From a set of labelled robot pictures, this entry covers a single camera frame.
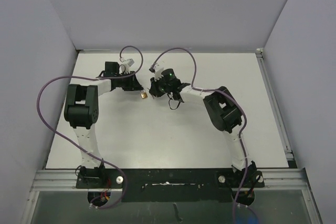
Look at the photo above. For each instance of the long-shackle brass padlock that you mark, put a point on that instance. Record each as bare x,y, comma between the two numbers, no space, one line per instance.
143,94

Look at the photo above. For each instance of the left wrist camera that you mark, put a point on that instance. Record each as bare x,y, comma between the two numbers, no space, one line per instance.
125,65

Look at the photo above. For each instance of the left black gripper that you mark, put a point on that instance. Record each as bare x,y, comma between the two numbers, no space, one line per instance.
133,85

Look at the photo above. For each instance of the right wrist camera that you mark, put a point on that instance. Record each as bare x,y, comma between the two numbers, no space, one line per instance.
157,70

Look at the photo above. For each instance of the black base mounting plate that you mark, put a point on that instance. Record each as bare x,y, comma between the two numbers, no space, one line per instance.
173,185

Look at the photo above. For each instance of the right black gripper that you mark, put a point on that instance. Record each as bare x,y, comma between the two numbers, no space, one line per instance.
154,89

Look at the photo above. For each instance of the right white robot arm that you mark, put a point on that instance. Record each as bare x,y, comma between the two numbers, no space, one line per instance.
222,109

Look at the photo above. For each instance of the aluminium frame rail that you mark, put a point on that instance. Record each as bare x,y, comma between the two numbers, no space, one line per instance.
290,156

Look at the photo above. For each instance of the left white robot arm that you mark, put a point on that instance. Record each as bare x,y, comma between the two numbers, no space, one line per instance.
82,112

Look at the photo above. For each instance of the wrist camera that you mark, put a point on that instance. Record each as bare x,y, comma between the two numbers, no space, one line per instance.
157,70
125,65

